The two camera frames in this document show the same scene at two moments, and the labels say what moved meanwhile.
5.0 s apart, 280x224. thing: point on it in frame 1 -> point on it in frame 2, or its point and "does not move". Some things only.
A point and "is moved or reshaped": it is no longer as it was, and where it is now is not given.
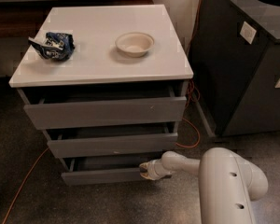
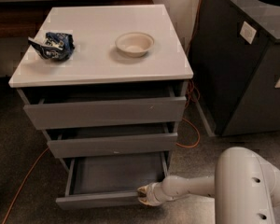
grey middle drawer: [73, 142] does not move
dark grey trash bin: [240, 58] does not move
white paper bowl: [134, 44] does not move
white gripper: [154, 169] -> [152, 195]
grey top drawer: [66, 106] does not move
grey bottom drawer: [82, 171] is moved or reshaped
